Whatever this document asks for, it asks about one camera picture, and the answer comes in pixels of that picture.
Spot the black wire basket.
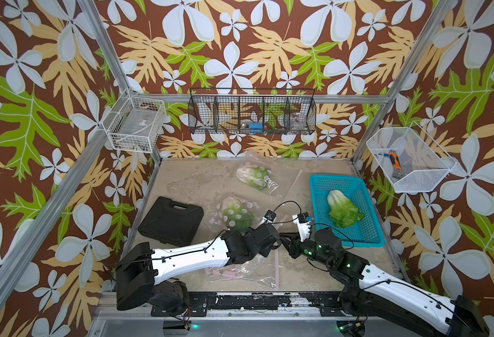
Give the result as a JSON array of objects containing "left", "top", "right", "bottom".
[{"left": 187, "top": 88, "right": 317, "bottom": 135}]

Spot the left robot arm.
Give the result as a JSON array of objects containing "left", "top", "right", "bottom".
[{"left": 115, "top": 223, "right": 281, "bottom": 315}]

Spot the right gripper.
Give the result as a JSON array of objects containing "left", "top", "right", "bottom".
[{"left": 276, "top": 232, "right": 334, "bottom": 270}]

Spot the teal plastic basket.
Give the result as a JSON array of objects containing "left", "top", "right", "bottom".
[{"left": 310, "top": 174, "right": 385, "bottom": 248}]

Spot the white wire basket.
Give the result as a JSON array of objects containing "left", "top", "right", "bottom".
[
  {"left": 103, "top": 91, "right": 167, "bottom": 153},
  {"left": 366, "top": 122, "right": 457, "bottom": 194}
]

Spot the zip-top bag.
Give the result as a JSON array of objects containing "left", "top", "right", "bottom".
[
  {"left": 204, "top": 253, "right": 279, "bottom": 289},
  {"left": 234, "top": 151, "right": 303, "bottom": 202},
  {"left": 207, "top": 194, "right": 267, "bottom": 231}
]

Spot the orange black tool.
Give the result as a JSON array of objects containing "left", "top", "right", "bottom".
[{"left": 388, "top": 152, "right": 403, "bottom": 179}]

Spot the black plastic case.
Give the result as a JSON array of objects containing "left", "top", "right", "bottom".
[{"left": 138, "top": 197, "right": 204, "bottom": 247}]

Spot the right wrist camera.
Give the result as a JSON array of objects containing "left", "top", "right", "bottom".
[{"left": 293, "top": 212, "right": 312, "bottom": 242}]

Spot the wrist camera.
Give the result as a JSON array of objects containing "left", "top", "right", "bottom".
[
  {"left": 293, "top": 212, "right": 312, "bottom": 242},
  {"left": 262, "top": 210, "right": 276, "bottom": 224}
]

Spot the white wire basket right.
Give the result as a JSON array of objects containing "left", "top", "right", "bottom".
[{"left": 366, "top": 122, "right": 457, "bottom": 194}]

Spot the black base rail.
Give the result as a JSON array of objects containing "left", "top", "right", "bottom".
[{"left": 151, "top": 292, "right": 347, "bottom": 317}]

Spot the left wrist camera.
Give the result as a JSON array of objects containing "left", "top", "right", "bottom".
[{"left": 262, "top": 210, "right": 276, "bottom": 224}]

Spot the white wire basket left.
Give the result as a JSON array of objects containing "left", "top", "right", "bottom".
[{"left": 103, "top": 91, "right": 167, "bottom": 153}]

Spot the blue small box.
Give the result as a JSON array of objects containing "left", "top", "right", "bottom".
[{"left": 248, "top": 123, "right": 264, "bottom": 135}]

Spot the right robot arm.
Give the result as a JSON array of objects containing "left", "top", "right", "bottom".
[{"left": 280, "top": 228, "right": 491, "bottom": 336}]

